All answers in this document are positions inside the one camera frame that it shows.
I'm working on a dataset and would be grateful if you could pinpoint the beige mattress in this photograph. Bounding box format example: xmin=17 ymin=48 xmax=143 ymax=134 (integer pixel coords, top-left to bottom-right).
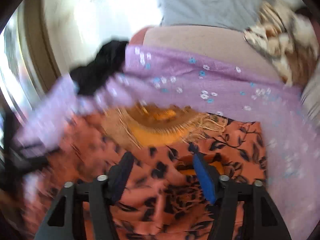
xmin=129 ymin=25 xmax=280 ymax=81

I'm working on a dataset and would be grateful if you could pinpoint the grey pillow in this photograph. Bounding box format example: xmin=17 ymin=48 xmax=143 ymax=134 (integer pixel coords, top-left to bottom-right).
xmin=158 ymin=0 xmax=274 ymax=31

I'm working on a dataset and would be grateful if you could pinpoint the black folded garment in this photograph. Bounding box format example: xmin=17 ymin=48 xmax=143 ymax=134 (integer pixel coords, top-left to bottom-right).
xmin=69 ymin=40 xmax=129 ymax=96

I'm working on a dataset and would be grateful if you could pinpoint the purple floral bed sheet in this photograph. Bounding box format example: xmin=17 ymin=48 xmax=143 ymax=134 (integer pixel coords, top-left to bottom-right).
xmin=16 ymin=45 xmax=319 ymax=239

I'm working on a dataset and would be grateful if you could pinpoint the window with metal grille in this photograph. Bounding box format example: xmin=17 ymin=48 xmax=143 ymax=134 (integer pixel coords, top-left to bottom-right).
xmin=1 ymin=11 xmax=36 ymax=122

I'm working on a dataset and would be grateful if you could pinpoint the orange black floral garment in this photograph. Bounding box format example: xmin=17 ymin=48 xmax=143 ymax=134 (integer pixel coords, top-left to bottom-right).
xmin=24 ymin=105 xmax=266 ymax=239

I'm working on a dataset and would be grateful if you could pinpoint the brown white patterned blanket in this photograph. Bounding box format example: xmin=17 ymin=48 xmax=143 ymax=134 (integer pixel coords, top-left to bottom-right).
xmin=244 ymin=1 xmax=319 ymax=87

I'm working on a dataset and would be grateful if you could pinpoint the striped pillow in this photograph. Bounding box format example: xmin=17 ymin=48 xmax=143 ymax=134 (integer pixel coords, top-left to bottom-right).
xmin=301 ymin=62 xmax=320 ymax=131

